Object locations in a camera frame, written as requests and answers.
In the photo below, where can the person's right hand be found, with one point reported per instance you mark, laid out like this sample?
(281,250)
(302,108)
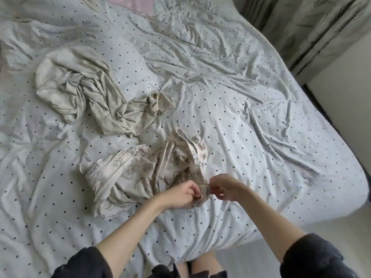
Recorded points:
(229,187)

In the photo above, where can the person's left hand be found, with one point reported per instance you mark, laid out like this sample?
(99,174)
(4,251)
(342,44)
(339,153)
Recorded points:
(182,195)

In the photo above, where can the cream patterned pyjama top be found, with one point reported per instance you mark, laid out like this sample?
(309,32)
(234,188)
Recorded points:
(127,173)

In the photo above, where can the beige textured pajama pants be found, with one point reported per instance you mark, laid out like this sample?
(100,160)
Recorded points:
(81,84)

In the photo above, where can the person's right forearm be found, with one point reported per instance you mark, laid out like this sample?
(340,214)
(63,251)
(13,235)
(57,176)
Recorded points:
(272,223)

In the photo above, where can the person's left forearm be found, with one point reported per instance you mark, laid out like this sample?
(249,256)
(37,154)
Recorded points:
(130,237)

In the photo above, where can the person's lower leg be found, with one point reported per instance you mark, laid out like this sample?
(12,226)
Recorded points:
(207,264)
(182,269)

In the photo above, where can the person's dark shorts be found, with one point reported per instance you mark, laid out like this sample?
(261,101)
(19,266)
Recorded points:
(165,272)

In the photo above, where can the white dotted bed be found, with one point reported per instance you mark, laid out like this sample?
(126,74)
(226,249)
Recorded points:
(261,113)

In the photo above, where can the person's black right sleeve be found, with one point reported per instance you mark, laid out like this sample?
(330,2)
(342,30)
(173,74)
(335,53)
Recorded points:
(319,258)

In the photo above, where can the person's black sleeve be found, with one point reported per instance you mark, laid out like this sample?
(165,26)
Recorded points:
(81,264)
(319,258)

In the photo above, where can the person's black left sleeve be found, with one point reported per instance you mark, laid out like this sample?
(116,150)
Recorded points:
(81,264)

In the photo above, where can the striped beige curtain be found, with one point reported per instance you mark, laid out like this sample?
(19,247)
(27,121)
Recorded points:
(307,31)

